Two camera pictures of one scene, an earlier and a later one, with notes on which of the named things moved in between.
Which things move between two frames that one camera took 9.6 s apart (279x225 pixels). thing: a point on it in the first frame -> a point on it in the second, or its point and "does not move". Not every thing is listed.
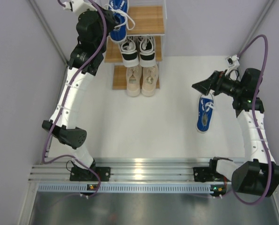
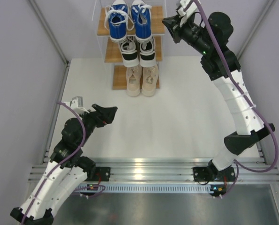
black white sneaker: x=147 y=54 does not move
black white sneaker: x=129 y=52 does not move
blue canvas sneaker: x=120 y=8 does not move
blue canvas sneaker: x=206 y=107 -> x=141 y=16
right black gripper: x=204 y=87 -> x=171 y=23
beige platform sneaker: x=133 y=78 does not move
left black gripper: x=109 y=20 -> x=102 y=116
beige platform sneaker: x=150 y=77 does not move
